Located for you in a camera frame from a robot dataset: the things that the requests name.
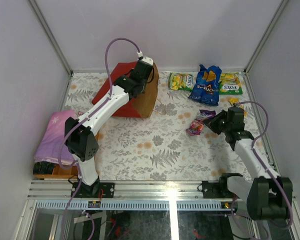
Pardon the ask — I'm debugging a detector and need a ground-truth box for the purple Fox's berries candy bag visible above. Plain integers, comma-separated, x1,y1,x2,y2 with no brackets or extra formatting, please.
185,109,216,136

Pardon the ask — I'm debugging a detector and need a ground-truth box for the small yellow snack packet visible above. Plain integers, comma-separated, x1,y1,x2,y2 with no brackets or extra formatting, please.
228,97,248,117

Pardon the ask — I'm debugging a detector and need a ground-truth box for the red paper bag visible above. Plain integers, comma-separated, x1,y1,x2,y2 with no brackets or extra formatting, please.
91,61,166,120

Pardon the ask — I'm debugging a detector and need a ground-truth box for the blue Doritos chip bag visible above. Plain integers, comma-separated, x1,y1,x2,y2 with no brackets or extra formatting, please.
188,64,222,106

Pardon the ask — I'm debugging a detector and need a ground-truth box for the green Fox's spring tea candy bag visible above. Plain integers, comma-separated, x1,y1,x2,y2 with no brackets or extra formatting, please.
219,72,243,95

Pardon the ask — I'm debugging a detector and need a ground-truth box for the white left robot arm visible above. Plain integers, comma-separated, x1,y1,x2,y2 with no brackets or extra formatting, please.
64,57,154,198

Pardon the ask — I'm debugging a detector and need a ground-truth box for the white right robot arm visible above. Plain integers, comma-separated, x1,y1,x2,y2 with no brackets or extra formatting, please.
203,107,293,221

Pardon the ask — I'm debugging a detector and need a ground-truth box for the floral patterned table mat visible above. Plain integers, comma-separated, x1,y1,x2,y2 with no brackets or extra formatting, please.
63,71,275,181

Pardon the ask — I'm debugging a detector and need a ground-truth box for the pink purple folded cloth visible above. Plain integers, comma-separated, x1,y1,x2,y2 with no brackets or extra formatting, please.
34,110,76,165

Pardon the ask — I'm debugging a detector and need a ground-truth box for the wooden tray box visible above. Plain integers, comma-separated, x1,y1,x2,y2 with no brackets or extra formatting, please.
33,124,101,180

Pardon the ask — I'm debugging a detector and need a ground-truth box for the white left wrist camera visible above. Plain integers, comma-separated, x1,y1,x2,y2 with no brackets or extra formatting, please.
141,56,154,66

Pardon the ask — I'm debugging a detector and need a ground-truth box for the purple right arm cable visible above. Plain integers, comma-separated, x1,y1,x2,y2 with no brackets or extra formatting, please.
227,100,295,230

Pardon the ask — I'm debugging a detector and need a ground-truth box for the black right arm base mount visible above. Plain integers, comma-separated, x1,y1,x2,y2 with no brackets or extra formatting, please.
197,173,243,199

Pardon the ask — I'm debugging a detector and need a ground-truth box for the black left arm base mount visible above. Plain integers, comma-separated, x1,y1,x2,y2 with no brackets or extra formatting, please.
70,181,115,199

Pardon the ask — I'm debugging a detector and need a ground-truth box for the aluminium frame rail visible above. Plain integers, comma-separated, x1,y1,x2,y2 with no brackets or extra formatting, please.
27,179,297,201

